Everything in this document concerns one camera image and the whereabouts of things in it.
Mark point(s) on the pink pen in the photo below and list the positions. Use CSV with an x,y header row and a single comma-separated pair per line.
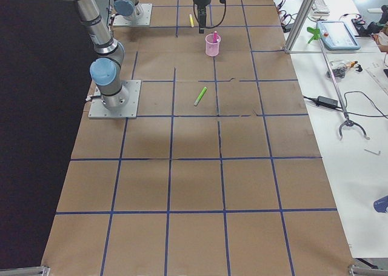
x,y
215,37

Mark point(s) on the pink mesh cup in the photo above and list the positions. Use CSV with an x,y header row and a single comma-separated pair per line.
x,y
211,48

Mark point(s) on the yellow pen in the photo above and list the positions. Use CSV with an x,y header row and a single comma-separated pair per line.
x,y
191,20

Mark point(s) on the green pen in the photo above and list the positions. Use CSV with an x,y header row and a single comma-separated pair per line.
x,y
200,96

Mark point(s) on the green plastic tool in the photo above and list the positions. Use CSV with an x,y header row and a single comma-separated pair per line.
x,y
316,35

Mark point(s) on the teach pendant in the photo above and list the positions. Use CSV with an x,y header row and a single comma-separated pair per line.
x,y
336,35

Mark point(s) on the black power adapter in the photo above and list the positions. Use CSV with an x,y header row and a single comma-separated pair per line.
x,y
326,102

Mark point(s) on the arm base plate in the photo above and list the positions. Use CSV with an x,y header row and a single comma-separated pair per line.
x,y
122,105
129,15

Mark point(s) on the aluminium frame post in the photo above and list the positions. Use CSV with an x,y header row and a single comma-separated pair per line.
x,y
299,22

